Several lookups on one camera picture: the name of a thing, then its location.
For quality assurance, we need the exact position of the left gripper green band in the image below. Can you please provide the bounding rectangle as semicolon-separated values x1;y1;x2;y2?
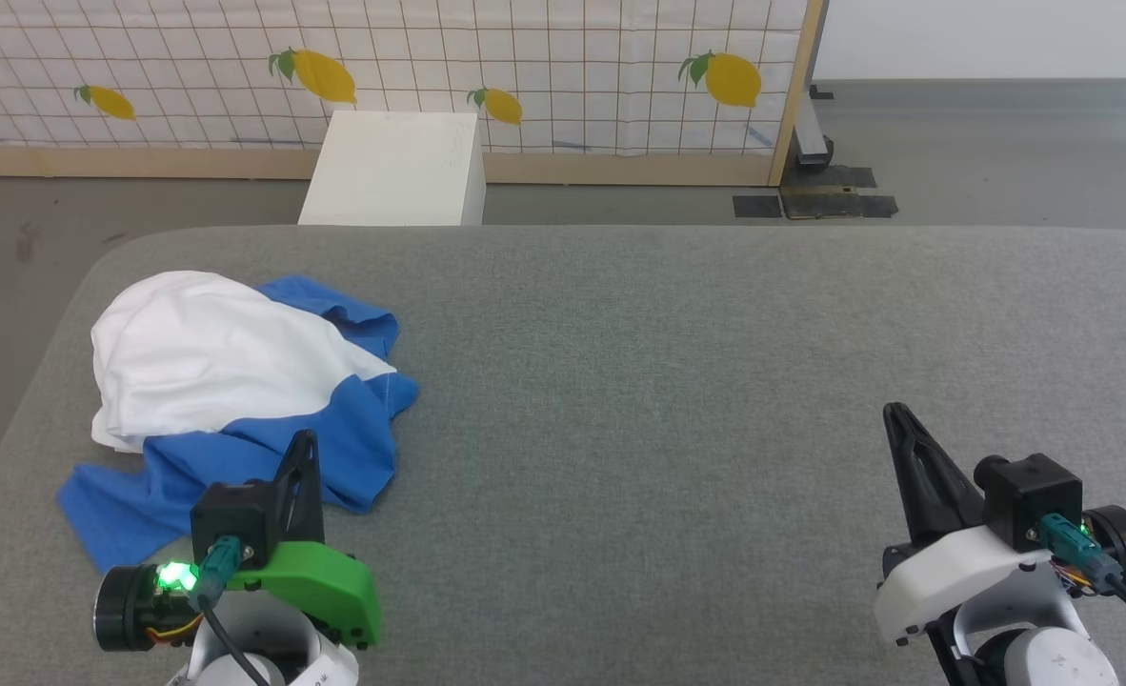
228;429;385;651

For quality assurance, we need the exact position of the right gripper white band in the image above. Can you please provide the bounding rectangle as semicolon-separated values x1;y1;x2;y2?
872;402;1067;649

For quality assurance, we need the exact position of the white and blue garment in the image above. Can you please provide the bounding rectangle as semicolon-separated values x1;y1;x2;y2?
56;271;421;575

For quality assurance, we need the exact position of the grey fabric covered surface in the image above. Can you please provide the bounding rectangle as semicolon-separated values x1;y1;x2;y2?
0;225;1126;686

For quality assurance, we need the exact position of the long black floor tape patch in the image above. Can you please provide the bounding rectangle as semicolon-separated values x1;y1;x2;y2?
784;194;899;221

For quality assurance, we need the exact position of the white box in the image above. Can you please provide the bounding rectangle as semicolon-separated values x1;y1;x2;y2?
298;110;488;227

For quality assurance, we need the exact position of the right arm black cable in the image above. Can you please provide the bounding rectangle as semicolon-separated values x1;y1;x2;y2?
1039;514;1126;654

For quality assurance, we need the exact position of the lemon print partition wooden frame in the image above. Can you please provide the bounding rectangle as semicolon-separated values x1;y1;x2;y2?
0;0;829;188

